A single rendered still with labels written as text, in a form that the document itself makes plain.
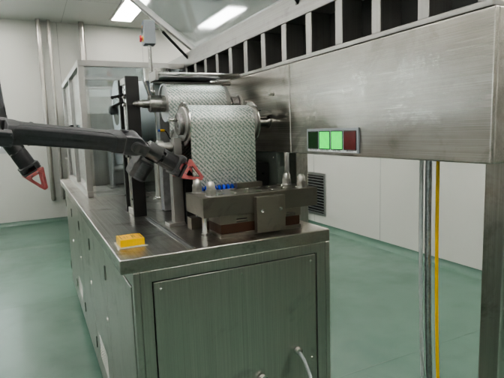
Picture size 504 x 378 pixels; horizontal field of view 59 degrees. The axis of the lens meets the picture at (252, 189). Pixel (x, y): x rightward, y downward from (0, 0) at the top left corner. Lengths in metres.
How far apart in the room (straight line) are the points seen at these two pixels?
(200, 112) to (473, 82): 0.85
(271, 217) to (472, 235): 2.82
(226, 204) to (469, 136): 0.68
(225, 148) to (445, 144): 0.76
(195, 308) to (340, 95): 0.73
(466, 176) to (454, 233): 0.50
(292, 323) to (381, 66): 0.81
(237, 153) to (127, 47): 5.78
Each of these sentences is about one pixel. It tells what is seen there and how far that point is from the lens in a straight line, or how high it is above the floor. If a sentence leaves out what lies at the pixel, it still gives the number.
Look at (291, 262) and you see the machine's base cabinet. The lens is 1.41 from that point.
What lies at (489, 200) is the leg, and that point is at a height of 1.04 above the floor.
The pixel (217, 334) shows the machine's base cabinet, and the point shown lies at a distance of 1.37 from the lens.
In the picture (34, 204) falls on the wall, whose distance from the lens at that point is 7.03.
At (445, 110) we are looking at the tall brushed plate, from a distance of 1.05.
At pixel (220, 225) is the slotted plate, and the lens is 1.35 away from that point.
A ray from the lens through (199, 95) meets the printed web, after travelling 1.76.
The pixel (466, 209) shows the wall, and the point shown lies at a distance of 4.02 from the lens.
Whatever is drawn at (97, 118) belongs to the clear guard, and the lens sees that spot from 2.47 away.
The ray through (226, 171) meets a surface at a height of 1.08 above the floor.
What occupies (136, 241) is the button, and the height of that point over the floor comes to 0.91.
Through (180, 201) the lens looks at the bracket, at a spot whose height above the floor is 0.98.
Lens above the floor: 1.22
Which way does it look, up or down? 7 degrees down
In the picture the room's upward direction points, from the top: 2 degrees counter-clockwise
